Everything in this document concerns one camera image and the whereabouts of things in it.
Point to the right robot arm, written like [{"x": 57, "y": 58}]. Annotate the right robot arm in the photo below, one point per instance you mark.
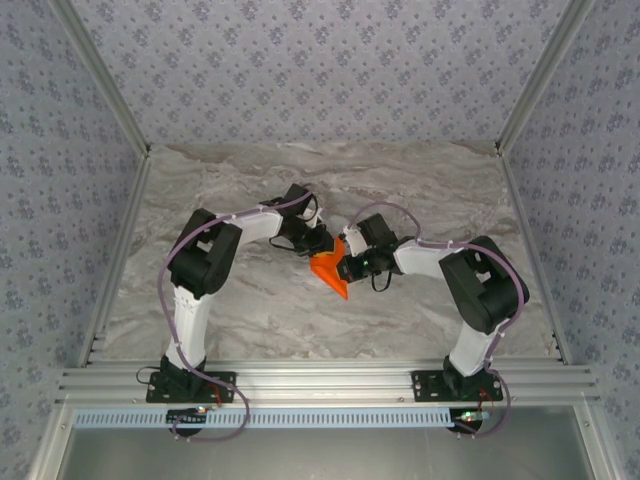
[{"x": 470, "y": 350}]

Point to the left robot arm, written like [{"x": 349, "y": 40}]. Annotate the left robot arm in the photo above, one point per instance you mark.
[{"x": 190, "y": 330}]

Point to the right controller board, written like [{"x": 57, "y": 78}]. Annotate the right controller board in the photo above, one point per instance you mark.
[{"x": 467, "y": 416}]

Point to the controller board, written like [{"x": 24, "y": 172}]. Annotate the controller board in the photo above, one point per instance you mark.
[
  {"x": 187, "y": 416},
  {"x": 467, "y": 416}
]

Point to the grey metal panel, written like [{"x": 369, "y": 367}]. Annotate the grey metal panel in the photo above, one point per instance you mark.
[{"x": 325, "y": 455}]

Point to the left controller board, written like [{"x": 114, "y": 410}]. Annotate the left controller board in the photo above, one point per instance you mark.
[{"x": 187, "y": 416}]

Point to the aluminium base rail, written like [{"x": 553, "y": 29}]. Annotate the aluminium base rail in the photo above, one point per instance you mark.
[{"x": 325, "y": 382}]

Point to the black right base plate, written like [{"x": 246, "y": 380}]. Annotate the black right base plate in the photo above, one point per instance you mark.
[{"x": 425, "y": 387}]

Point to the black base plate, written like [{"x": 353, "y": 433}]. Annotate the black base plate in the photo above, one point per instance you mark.
[
  {"x": 425, "y": 387},
  {"x": 157, "y": 390}
]

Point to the aluminium side rail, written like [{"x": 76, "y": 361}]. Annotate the aluminium side rail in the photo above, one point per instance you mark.
[
  {"x": 121, "y": 250},
  {"x": 531, "y": 250}
]

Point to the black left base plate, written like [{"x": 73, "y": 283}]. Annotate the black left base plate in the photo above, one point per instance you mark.
[{"x": 157, "y": 390}]

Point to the aluminium frame post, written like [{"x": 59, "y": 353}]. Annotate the aluminium frame post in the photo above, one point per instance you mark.
[
  {"x": 105, "y": 75},
  {"x": 541, "y": 75}
]

